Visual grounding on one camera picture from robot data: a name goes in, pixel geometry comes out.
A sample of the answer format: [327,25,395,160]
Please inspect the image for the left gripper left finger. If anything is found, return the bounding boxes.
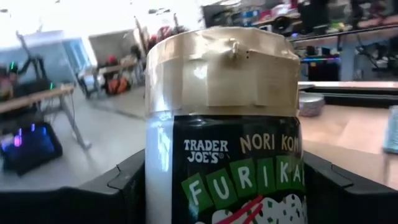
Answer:
[0,148,147,224]

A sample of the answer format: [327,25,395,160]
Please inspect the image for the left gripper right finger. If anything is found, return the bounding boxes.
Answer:
[302,150,398,224]

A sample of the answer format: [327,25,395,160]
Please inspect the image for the tall grey-lid spice jar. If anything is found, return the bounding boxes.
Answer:
[144,26,309,224]

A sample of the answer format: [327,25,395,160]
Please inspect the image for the glowing computer case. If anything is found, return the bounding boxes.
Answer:
[0,121,63,177]

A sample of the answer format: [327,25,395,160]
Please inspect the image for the wooden table metal legs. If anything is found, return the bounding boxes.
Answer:
[0,83,93,151]

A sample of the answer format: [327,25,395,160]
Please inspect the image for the computer case with coloured lights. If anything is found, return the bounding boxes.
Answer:
[302,55,342,82]

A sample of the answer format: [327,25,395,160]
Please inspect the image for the wooden desk blue legs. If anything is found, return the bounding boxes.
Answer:
[287,23,398,82]

